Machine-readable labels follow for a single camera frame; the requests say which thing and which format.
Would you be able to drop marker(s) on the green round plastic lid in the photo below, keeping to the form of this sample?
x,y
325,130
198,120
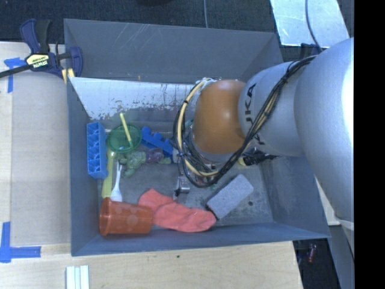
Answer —
x,y
120,138

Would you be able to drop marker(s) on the blue plastic grid tray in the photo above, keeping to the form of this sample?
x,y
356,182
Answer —
x,y
97,149

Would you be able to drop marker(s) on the black cylinder on white bracket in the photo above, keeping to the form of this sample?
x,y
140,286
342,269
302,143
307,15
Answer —
x,y
252,159

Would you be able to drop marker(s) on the green toy figure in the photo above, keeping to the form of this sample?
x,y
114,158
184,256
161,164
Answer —
x,y
132,161

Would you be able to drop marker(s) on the yellow drinking straw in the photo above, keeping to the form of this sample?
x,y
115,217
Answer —
x,y
126,129

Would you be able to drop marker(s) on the grey metal bin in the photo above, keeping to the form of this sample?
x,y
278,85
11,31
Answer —
x,y
168,53

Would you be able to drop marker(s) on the pale wood flat board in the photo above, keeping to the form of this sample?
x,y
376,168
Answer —
x,y
39,161

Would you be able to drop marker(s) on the grey rectangular sponge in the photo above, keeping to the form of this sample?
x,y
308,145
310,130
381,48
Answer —
x,y
230,196

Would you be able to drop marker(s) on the orange translucent plastic cup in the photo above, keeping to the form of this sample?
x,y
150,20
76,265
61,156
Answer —
x,y
124,218

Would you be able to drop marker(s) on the coral pink cloth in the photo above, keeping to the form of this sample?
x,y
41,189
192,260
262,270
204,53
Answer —
x,y
177,217

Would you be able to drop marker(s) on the blue notched toy block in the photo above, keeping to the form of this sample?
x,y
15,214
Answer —
x,y
156,140

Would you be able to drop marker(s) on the purple toy piece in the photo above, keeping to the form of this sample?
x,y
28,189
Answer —
x,y
155,155

